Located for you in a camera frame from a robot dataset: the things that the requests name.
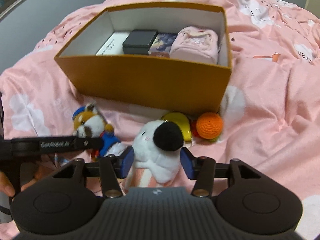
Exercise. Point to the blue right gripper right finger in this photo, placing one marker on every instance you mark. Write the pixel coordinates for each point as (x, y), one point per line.
(187, 162)

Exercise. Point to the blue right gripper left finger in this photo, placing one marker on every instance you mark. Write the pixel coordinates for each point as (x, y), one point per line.
(127, 158)

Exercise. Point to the white plush dog black ear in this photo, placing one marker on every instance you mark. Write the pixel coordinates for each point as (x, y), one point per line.
(156, 149)

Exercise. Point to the red panda plush toy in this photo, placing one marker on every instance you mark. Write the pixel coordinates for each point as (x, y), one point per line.
(89, 122)

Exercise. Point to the pink mini backpack pouch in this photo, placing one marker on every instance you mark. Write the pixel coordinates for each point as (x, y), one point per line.
(195, 45)

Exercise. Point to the person's left hand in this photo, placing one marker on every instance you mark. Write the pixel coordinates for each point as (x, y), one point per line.
(38, 172)

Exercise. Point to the orange crochet ball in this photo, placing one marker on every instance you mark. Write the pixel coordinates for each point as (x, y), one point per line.
(208, 126)

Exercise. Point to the yellow plastic toy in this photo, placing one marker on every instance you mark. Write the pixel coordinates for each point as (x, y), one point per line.
(182, 122)

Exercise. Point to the orange cardboard storage box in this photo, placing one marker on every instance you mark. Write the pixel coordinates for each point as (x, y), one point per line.
(157, 82)

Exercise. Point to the pink printed duvet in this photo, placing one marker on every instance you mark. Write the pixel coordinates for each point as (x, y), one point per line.
(270, 108)

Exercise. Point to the white glasses case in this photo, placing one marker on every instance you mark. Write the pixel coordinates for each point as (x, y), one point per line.
(114, 44)

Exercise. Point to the illustrated card box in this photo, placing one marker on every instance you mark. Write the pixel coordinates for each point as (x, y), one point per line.
(161, 46)

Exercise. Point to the black small box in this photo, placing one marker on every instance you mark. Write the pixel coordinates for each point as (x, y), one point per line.
(139, 41)

